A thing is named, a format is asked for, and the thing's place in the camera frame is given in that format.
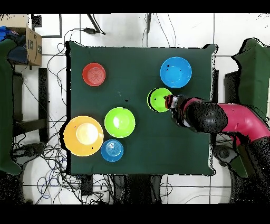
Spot large yellow bowl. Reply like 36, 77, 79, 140
63, 115, 104, 157

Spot large green bowl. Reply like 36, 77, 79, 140
104, 107, 136, 138

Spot small green ribbed bowl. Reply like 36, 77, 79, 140
147, 87, 173, 113

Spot green covered side table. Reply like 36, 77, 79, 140
228, 38, 270, 178
0, 39, 22, 175

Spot black power adapter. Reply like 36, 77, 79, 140
83, 27, 106, 35

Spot tangled floor cables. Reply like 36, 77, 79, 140
12, 28, 114, 204

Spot dark green tablecloth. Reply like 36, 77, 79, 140
66, 41, 218, 175

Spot large light blue bowl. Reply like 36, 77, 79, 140
159, 56, 192, 89

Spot dark blue bag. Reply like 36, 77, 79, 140
0, 25, 29, 65

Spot cardboard box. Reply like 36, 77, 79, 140
0, 14, 43, 67

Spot small light blue bowl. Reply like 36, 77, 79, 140
100, 138, 124, 163

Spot red plastic bowl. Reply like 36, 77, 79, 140
82, 62, 107, 87

